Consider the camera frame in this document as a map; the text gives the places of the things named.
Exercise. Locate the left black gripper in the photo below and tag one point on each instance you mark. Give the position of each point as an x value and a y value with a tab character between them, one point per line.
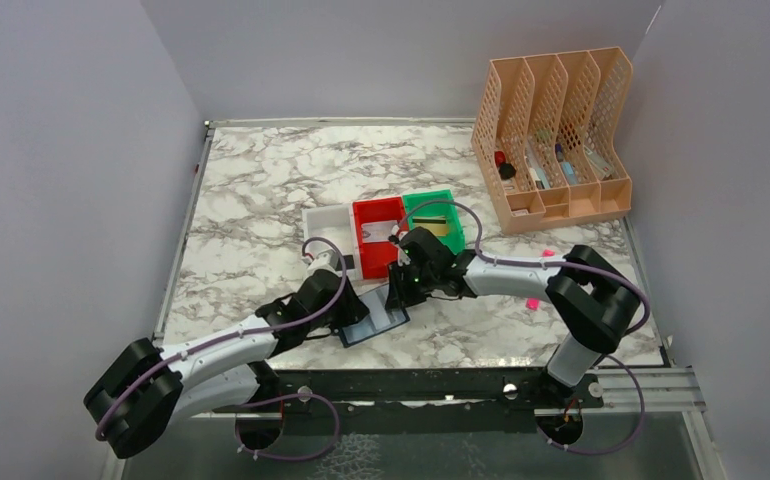
352	309

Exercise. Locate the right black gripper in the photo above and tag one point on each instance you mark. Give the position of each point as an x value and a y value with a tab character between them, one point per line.
397	291

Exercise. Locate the navy blue card holder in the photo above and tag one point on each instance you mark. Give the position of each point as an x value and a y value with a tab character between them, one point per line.
379	319

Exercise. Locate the white plastic bin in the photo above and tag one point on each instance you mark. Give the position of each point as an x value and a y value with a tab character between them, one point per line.
335	223

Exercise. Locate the peach file organizer rack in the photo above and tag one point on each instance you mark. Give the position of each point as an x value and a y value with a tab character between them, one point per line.
560	102

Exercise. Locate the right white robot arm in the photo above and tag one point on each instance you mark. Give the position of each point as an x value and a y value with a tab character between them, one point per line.
595	302

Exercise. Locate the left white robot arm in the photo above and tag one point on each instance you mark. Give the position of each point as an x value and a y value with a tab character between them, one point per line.
146	387

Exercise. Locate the gold card in green bin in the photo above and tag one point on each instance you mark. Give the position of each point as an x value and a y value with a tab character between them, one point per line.
437	225

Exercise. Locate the red plastic bin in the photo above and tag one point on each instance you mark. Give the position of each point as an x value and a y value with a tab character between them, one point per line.
375	257

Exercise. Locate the green plastic bin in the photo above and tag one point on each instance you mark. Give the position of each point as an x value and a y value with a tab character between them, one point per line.
455	240

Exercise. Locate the pink highlighter pen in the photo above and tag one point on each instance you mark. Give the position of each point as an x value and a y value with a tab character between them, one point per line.
534	303

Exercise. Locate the red black stamp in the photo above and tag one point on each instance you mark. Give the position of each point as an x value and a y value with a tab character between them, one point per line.
506	170

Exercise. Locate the clear pen pack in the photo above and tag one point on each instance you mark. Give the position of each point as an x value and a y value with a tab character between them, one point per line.
537	172

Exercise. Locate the grey stapler in rack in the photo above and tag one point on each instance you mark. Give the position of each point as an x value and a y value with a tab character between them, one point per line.
602	168

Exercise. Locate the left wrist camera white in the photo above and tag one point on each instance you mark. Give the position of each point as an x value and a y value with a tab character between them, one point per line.
326	260

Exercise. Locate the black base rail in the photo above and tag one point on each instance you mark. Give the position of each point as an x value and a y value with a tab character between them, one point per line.
456	400

